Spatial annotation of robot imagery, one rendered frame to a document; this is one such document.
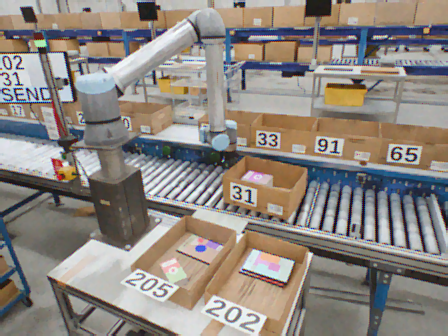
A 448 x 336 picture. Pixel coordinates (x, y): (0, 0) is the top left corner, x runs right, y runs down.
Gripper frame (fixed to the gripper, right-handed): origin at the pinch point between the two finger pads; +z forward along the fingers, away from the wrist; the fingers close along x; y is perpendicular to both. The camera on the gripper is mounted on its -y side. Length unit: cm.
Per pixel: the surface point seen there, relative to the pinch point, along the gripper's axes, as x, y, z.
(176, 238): -5, 60, 3
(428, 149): 104, -29, -21
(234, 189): 9.8, 21.2, -5.1
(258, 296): 41, 78, 4
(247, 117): -9, -58, -20
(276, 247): 42, 53, 0
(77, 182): -95, 32, 4
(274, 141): 19.0, -28.6, -15.2
